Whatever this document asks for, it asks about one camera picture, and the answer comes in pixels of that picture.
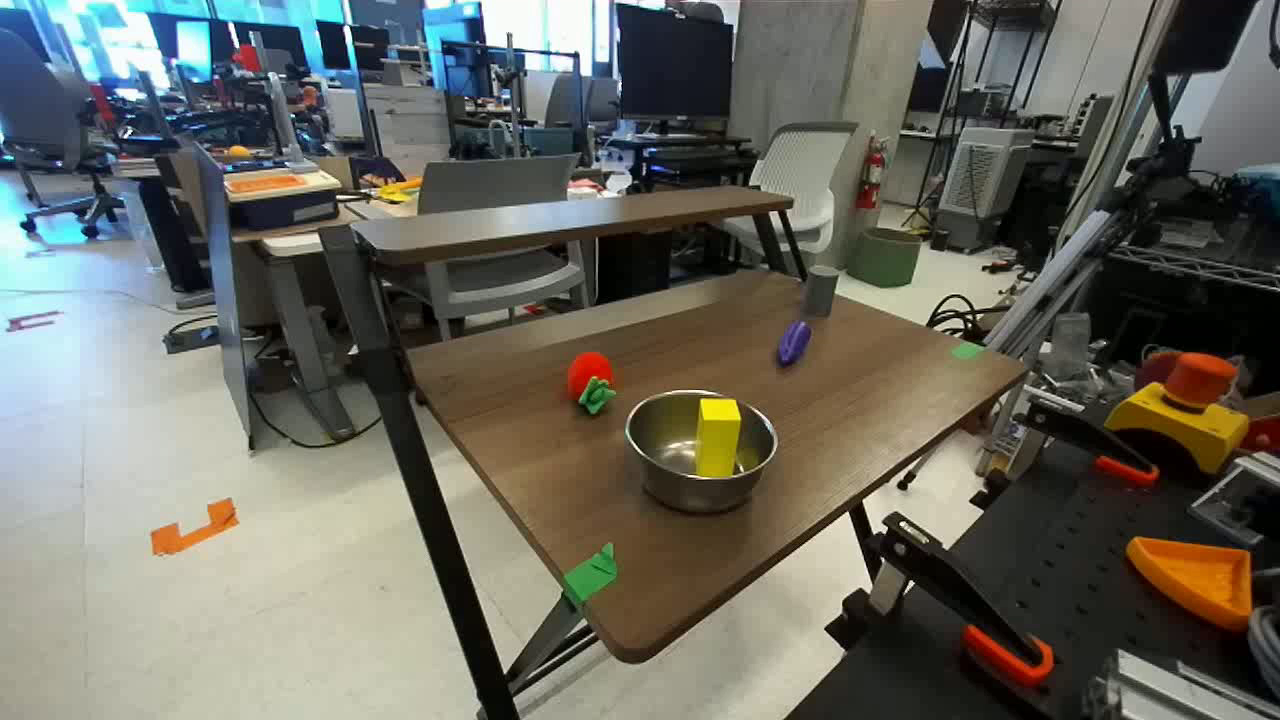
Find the yellow block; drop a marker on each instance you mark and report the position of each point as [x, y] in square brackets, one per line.
[717, 438]

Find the red toy tomato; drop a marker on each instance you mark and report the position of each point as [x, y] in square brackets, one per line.
[589, 381]

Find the metal bowl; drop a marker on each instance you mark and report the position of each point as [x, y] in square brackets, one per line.
[660, 443]

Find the purple toy eggplant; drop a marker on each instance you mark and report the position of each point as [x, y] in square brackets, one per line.
[792, 343]

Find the grey office chair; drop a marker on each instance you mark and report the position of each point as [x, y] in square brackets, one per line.
[514, 276]

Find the grey cylinder cup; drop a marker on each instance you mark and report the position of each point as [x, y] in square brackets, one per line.
[816, 293]

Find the green tape marker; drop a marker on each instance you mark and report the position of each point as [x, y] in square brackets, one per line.
[589, 578]
[964, 349]

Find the narrow brown side table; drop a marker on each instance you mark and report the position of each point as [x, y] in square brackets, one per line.
[360, 248]

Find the red fire extinguisher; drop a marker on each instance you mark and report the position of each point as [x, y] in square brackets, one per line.
[872, 177]

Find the black orange clamp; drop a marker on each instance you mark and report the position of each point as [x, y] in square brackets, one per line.
[1108, 453]
[910, 553]

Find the yellow emergency stop box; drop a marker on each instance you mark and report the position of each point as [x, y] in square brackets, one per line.
[1190, 409]

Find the orange wedge piece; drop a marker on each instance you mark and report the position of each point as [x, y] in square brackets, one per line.
[1211, 582]

